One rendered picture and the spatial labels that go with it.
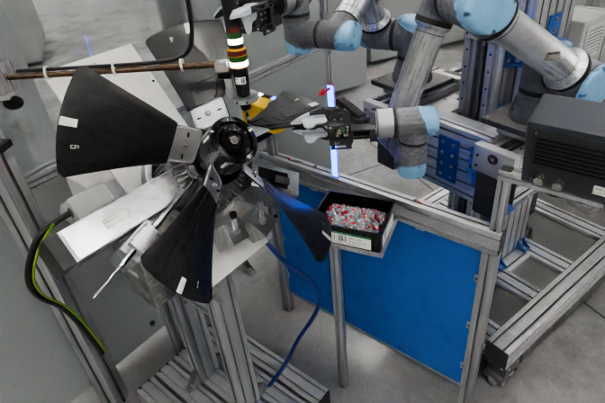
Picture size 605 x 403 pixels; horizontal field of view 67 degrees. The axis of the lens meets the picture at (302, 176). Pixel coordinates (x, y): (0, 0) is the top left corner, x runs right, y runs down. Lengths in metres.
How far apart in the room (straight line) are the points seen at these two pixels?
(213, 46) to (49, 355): 1.33
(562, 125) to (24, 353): 1.80
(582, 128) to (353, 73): 3.44
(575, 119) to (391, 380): 1.30
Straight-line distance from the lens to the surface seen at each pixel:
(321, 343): 2.15
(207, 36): 1.24
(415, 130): 1.16
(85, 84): 1.03
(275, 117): 1.22
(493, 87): 1.72
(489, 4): 1.11
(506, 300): 2.10
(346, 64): 4.34
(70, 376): 2.15
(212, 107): 1.15
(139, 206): 1.12
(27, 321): 1.92
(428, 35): 1.24
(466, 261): 1.48
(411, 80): 1.26
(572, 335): 2.35
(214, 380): 2.02
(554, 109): 1.15
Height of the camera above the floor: 1.70
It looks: 32 degrees down
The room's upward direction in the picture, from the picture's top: 6 degrees counter-clockwise
